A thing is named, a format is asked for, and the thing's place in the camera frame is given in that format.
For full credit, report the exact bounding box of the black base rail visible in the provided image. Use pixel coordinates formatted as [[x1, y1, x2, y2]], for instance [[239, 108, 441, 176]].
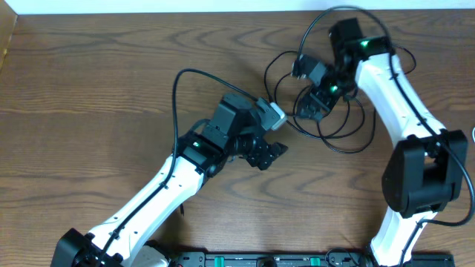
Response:
[[140, 240, 456, 267]]

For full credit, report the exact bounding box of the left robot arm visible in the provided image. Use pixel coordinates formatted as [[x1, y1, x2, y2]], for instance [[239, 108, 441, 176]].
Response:
[[51, 93, 287, 266]]

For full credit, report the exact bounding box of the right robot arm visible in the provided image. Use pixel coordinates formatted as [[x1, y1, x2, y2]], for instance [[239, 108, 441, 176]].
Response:
[[292, 19, 471, 266]]

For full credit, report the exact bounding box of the black smooth USB cable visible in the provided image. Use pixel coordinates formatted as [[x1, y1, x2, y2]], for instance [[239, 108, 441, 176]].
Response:
[[263, 44, 417, 154]]

